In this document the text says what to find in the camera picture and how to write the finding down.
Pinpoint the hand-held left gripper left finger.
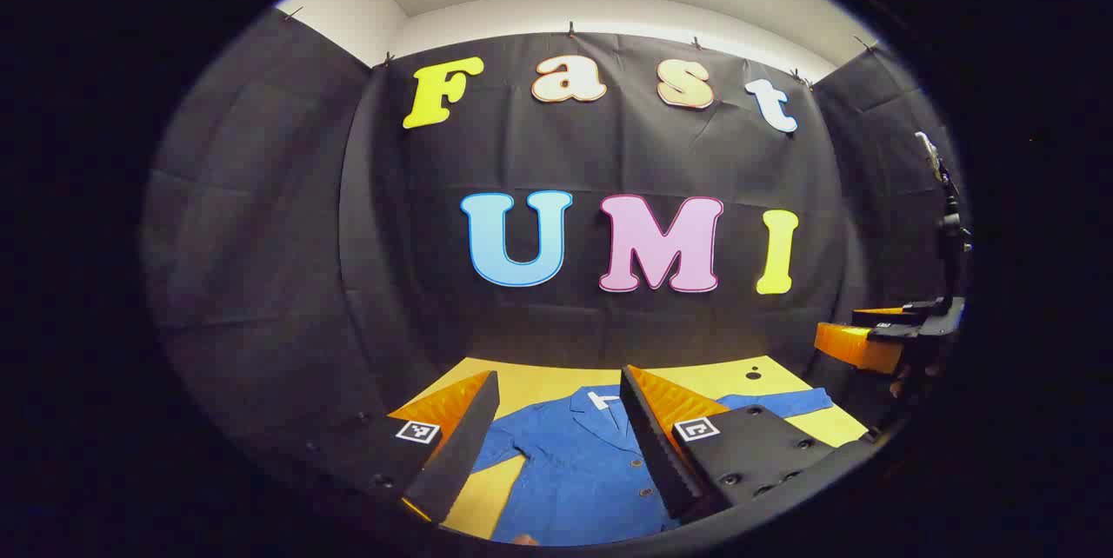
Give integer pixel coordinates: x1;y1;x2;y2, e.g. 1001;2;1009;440
300;369;502;526

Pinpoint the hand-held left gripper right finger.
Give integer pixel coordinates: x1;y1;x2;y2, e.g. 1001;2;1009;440
618;364;879;524

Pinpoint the blue button-up shirt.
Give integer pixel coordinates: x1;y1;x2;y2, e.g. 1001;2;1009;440
470;384;836;547

